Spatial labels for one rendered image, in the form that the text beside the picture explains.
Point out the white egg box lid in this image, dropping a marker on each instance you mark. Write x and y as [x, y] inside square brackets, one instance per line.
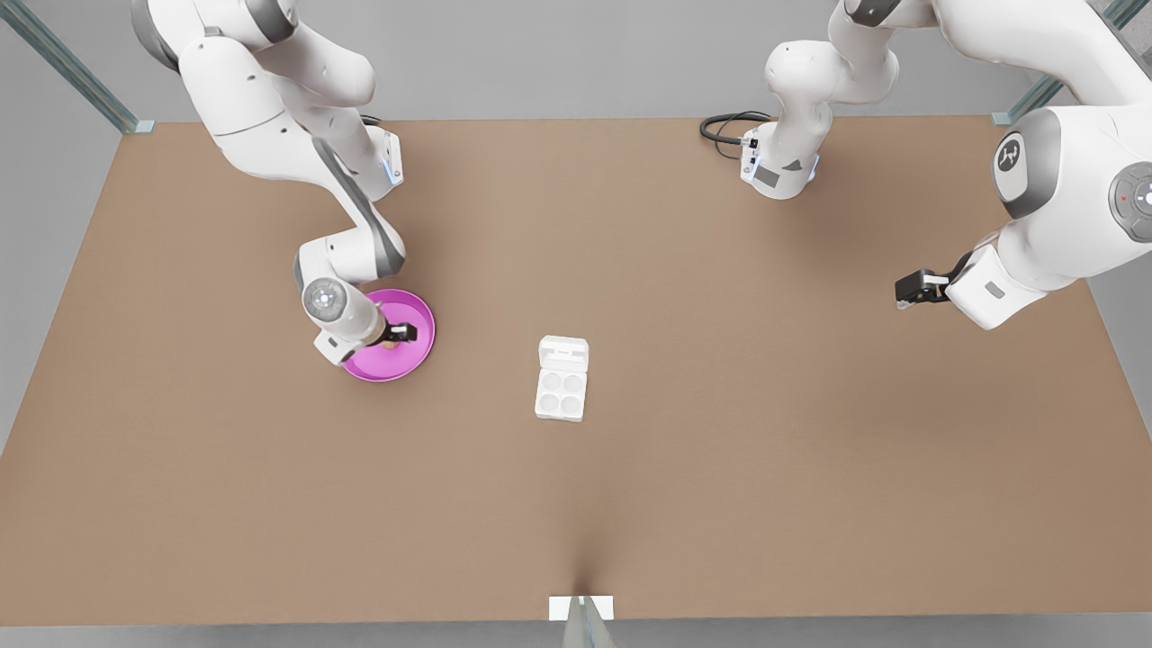
[563, 353]

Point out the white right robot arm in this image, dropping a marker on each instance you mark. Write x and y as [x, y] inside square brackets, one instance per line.
[270, 99]

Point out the white egg box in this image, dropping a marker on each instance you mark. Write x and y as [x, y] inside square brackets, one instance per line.
[560, 394]

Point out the magenta round plate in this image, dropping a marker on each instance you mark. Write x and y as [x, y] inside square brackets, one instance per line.
[405, 346]

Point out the silver frame post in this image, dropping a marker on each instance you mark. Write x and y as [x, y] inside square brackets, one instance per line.
[72, 67]
[1066, 67]
[583, 621]

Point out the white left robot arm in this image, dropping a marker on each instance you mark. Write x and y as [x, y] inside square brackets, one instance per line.
[1062, 193]

